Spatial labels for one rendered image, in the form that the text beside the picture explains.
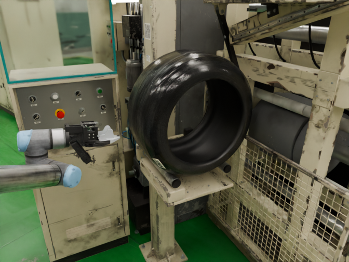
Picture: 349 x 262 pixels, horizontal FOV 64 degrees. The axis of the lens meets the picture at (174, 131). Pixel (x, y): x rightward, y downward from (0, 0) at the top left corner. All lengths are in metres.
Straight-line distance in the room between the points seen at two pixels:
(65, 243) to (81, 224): 0.16
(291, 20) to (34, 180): 1.07
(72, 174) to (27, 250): 1.50
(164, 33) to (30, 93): 0.76
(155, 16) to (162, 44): 0.13
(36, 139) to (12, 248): 1.53
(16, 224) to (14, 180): 1.84
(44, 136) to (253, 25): 1.00
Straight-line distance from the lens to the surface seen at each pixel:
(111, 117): 1.76
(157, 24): 1.42
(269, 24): 1.33
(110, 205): 2.00
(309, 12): 1.20
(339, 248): 1.35
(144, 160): 1.52
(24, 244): 2.51
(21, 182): 0.90
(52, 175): 0.97
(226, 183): 1.47
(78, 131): 1.10
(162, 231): 1.96
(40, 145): 1.09
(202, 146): 1.52
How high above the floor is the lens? 1.62
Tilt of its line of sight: 24 degrees down
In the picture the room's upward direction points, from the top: straight up
